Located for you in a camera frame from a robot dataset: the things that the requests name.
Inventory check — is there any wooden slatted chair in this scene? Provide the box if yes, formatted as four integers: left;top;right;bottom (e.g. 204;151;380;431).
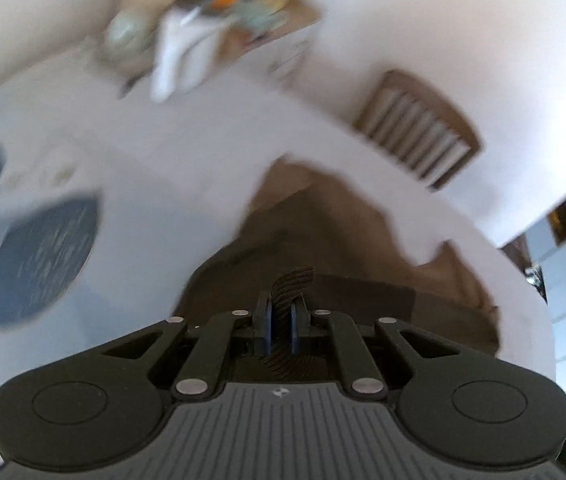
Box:
353;70;483;191

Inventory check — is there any small pale green teapot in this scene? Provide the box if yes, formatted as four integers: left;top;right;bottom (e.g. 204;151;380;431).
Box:
102;9;155;61

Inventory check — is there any wooden white sideboard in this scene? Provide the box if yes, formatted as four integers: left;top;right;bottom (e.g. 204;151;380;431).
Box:
100;0;321;82

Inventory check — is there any brown colour-block sweater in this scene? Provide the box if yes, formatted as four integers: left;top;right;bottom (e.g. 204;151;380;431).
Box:
176;157;499;382

